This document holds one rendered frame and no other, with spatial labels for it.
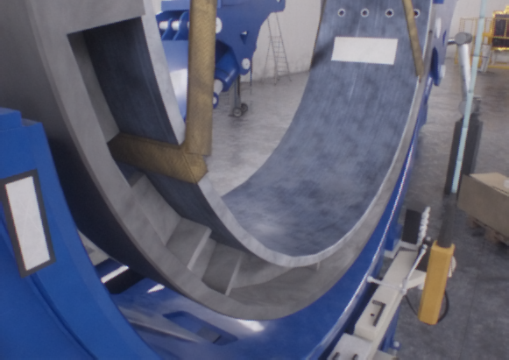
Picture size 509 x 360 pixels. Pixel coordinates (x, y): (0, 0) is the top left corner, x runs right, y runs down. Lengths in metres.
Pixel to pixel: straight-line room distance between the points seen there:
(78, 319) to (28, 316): 0.07
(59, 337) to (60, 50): 0.42
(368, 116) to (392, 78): 0.26
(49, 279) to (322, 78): 2.19
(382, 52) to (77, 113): 2.10
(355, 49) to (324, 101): 0.37
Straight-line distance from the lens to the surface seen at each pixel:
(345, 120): 2.35
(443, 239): 1.47
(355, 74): 2.48
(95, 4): 0.60
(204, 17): 0.82
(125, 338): 0.73
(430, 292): 1.57
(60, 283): 0.60
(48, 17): 0.56
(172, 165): 0.77
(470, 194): 5.15
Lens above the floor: 2.20
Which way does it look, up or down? 20 degrees down
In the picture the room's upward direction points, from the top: straight up
